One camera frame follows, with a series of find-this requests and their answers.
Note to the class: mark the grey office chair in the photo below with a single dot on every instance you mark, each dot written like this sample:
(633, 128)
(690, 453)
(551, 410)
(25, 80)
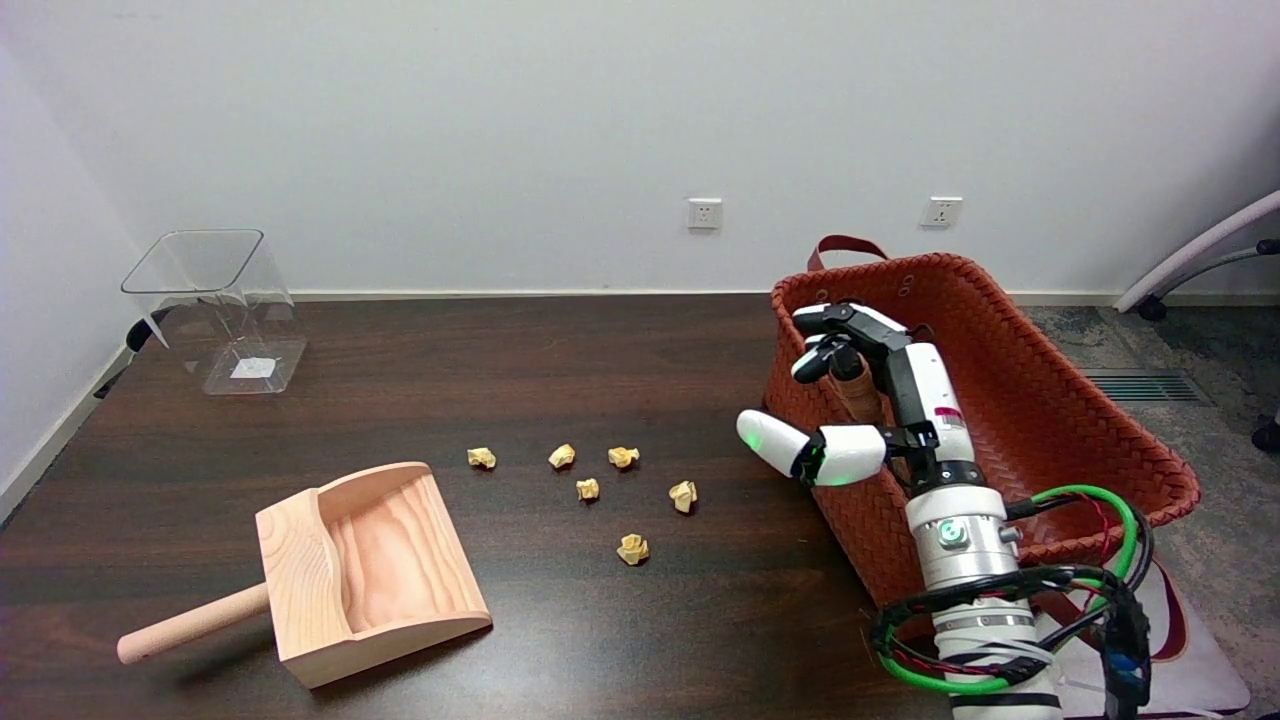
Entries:
(1190, 250)

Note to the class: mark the pink wooden dustpan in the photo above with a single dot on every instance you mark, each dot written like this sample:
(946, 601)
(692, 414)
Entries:
(370, 570)

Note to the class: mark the white wall socket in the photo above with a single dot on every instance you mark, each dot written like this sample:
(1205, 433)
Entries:
(704, 213)
(941, 211)

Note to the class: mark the red woven basket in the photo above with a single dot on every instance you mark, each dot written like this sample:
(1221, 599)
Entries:
(1040, 400)

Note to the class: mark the black chair caster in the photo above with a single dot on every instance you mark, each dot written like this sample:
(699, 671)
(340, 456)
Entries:
(1268, 436)

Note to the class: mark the crumpled tan paper ball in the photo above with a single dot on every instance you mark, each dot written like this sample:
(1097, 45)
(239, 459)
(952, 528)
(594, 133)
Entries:
(683, 495)
(588, 489)
(562, 456)
(633, 549)
(623, 457)
(481, 458)

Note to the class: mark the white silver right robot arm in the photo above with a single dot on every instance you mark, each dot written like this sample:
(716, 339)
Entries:
(965, 550)

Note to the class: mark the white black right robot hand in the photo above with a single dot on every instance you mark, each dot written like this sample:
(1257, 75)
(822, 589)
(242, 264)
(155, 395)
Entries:
(930, 390)

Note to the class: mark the wooden broom with black tip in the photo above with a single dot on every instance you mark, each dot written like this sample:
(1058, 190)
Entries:
(858, 392)

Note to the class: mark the floor vent grille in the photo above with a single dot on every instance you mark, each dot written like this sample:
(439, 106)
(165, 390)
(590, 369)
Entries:
(1145, 386)

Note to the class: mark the clear plastic bin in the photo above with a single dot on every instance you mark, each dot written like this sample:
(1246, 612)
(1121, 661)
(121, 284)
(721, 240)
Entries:
(225, 320)

